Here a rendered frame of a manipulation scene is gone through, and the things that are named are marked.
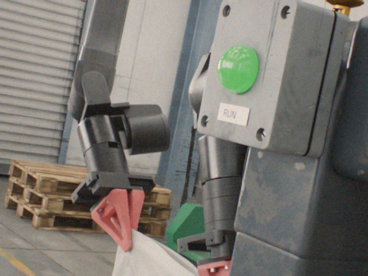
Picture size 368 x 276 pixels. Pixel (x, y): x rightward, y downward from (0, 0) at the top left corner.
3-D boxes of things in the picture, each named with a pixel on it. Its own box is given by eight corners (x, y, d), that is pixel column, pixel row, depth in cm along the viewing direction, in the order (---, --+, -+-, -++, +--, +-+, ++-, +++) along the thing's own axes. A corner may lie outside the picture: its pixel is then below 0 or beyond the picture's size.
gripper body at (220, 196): (293, 251, 76) (285, 180, 78) (219, 248, 70) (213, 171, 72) (248, 260, 81) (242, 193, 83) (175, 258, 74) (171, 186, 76)
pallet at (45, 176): (8, 174, 658) (11, 158, 657) (129, 188, 719) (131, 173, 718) (38, 193, 588) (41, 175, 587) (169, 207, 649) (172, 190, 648)
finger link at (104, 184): (159, 237, 97) (141, 177, 102) (112, 236, 93) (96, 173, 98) (133, 263, 101) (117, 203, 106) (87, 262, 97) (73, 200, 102)
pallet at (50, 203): (6, 190, 658) (8, 174, 657) (124, 200, 727) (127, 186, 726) (43, 213, 589) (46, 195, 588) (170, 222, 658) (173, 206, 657)
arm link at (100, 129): (73, 134, 110) (77, 110, 106) (118, 129, 112) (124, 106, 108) (83, 172, 106) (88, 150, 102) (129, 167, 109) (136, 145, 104)
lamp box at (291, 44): (194, 131, 49) (221, -3, 49) (246, 140, 52) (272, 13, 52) (267, 150, 43) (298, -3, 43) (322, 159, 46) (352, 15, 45)
